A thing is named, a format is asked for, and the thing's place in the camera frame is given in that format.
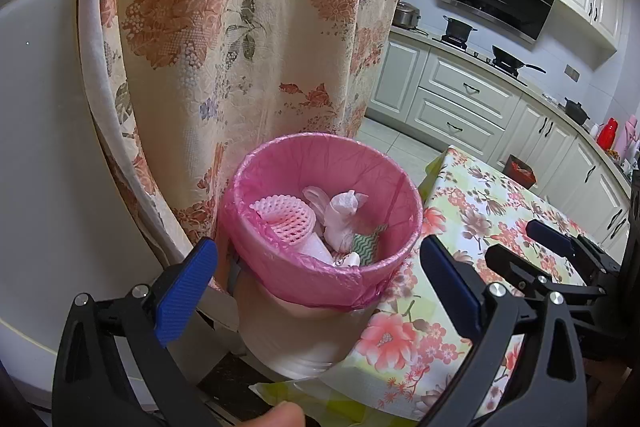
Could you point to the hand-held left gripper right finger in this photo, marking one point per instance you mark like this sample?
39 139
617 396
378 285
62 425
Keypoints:
450 292

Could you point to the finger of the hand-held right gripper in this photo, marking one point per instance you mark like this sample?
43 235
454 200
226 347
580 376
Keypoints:
510 259
547 234

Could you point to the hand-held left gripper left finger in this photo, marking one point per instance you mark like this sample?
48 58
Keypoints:
186 292

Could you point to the green patterned wrapper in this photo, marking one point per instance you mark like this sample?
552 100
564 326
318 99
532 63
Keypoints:
367 241

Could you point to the pink lined waste bin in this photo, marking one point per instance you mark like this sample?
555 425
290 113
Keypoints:
300 287

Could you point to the small pink foam fruit net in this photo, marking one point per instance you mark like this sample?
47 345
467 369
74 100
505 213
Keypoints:
285 217

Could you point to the white plastic bag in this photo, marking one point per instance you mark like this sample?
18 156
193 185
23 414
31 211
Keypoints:
340 217

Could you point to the white foam block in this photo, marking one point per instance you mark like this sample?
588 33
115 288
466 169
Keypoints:
315 249

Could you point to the person's left hand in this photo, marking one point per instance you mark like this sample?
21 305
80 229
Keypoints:
280 416

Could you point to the floral tablecloth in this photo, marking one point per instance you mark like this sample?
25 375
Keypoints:
480 207

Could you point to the dark red floor bin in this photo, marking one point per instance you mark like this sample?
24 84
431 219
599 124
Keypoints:
519 172

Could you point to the red thermos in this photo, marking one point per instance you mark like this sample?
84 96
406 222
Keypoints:
607 136

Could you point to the pink thermos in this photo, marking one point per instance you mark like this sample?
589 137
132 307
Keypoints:
629 139

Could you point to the black casserole pot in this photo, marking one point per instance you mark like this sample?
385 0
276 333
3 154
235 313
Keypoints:
576 112

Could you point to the white base cabinets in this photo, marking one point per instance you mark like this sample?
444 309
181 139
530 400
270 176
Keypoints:
450 97

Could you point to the black wok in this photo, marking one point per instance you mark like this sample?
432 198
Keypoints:
507 59

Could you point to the white refrigerator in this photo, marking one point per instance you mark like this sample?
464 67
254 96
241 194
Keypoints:
50 157

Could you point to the black gas stove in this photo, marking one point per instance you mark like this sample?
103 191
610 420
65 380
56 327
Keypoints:
480 54

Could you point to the black stock pot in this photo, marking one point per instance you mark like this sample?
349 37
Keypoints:
459 31

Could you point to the floral fabric cover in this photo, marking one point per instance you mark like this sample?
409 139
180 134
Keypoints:
225 57

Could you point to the steel pressure cooker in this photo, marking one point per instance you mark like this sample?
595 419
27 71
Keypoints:
406 17

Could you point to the grey wall socket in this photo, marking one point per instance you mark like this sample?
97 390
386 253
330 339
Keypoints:
572 73

